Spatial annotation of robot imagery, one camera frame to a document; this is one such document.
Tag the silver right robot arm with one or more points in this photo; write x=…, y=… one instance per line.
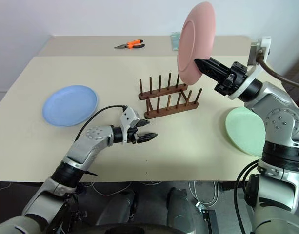
x=281, y=117

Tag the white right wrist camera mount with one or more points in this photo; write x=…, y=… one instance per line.
x=257, y=48

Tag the blue plate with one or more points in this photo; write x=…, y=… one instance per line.
x=68, y=104

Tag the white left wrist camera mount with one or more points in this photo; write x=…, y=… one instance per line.
x=128, y=117

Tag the wooden dish rack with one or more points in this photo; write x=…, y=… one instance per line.
x=171, y=108

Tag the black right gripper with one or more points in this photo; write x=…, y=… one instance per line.
x=234, y=78

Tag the black metal frame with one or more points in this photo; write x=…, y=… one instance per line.
x=66, y=214

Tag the green plate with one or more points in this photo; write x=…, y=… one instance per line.
x=244, y=129

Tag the pale green packet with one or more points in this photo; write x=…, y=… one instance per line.
x=174, y=41

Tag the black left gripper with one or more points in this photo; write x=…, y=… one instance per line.
x=133, y=138

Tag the pink plate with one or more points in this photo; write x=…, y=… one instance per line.
x=190, y=48

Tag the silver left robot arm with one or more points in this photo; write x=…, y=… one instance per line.
x=85, y=148

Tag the dark rounded shape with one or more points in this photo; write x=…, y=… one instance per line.
x=181, y=207
x=117, y=207

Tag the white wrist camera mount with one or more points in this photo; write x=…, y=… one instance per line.
x=128, y=117
x=257, y=48

